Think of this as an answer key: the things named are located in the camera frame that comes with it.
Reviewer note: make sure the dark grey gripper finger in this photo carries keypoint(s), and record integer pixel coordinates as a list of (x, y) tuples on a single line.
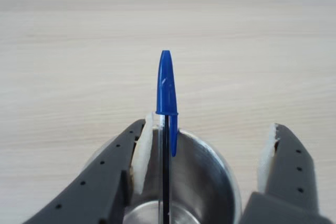
[(99, 176), (288, 182)]

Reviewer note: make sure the blue capped clear ballpoint pen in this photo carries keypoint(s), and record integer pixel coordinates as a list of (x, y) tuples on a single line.
[(166, 87)]

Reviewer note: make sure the silver metal cup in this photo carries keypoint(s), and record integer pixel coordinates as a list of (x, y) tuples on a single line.
[(199, 182)]

